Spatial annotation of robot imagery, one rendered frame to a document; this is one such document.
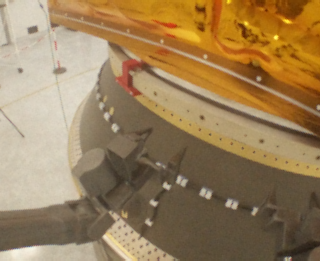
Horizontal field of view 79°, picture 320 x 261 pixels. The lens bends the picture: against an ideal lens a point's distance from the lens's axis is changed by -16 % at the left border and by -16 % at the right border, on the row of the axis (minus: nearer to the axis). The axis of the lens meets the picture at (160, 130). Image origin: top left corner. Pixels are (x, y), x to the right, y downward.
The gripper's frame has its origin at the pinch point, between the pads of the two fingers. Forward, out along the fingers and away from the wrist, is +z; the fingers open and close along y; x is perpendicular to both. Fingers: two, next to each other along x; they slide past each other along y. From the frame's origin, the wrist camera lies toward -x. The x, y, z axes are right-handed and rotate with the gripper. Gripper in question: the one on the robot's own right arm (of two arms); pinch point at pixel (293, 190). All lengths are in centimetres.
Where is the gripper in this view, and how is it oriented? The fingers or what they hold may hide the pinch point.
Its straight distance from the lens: 52.0
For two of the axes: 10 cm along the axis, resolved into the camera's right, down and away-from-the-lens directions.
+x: -0.1, 6.6, 7.5
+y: -9.4, -2.6, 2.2
